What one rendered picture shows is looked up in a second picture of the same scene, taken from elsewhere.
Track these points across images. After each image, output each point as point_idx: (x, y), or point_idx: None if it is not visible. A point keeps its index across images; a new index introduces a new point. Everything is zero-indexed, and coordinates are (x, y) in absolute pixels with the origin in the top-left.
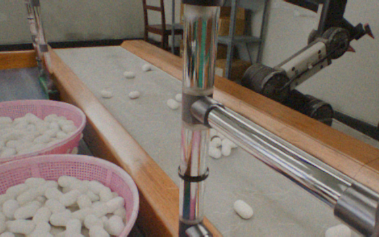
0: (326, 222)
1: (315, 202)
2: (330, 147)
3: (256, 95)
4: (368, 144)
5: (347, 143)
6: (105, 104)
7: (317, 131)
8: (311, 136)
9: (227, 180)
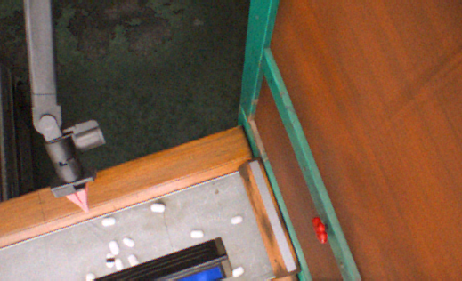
0: (79, 277)
1: (63, 273)
2: (19, 230)
3: None
4: (23, 196)
5: (17, 212)
6: None
7: None
8: None
9: None
